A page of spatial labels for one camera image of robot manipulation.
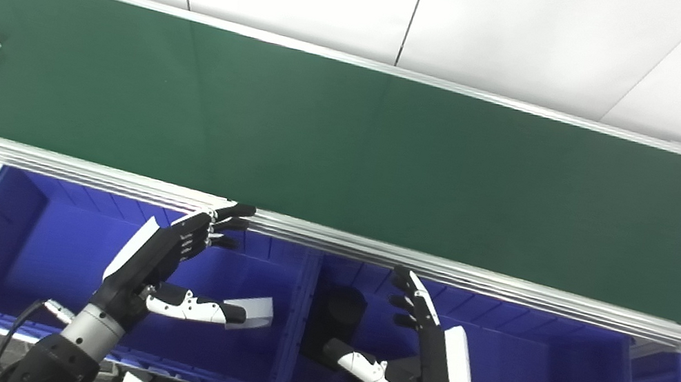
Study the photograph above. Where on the white block part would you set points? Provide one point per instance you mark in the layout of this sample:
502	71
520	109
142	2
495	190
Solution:
256	313

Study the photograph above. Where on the black cylinder part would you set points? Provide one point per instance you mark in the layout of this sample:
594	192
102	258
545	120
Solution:
340	310

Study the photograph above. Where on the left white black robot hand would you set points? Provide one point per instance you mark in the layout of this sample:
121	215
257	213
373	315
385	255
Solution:
149	262

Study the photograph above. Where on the green conveyor belt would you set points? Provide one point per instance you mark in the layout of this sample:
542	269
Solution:
334	148
504	293

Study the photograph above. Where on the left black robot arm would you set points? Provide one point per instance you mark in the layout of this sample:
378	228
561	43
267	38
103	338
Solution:
61	362

